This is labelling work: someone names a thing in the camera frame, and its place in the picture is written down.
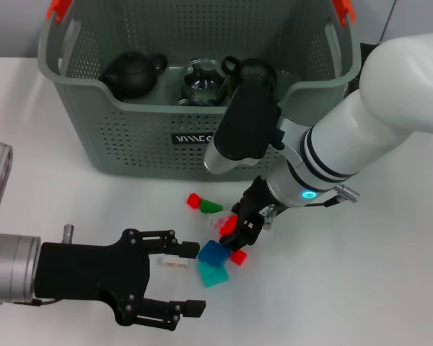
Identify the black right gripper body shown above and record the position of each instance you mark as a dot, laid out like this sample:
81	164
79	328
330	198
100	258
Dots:
254	205

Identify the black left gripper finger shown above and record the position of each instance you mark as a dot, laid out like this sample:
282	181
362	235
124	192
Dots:
177	310
177	249

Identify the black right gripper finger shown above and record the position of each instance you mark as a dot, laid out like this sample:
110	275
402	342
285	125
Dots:
238	242
249	229

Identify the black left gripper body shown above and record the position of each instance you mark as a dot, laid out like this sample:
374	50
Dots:
83	274

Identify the large red building block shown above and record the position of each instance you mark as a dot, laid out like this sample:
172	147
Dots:
228	225

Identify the glass cup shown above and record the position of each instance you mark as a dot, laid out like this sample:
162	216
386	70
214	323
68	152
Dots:
184	102

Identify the blue building block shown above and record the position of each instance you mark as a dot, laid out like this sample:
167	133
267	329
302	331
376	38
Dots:
213	253

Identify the teal building block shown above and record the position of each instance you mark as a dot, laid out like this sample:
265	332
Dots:
213	274

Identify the green building block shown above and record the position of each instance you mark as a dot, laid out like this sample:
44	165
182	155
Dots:
211	206

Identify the grey-green perforated storage basket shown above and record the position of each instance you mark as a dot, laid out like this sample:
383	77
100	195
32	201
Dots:
130	144

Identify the black ceramic teapot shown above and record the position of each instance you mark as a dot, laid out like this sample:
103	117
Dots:
130	75

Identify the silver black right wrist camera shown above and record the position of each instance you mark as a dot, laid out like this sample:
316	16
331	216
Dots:
245	122

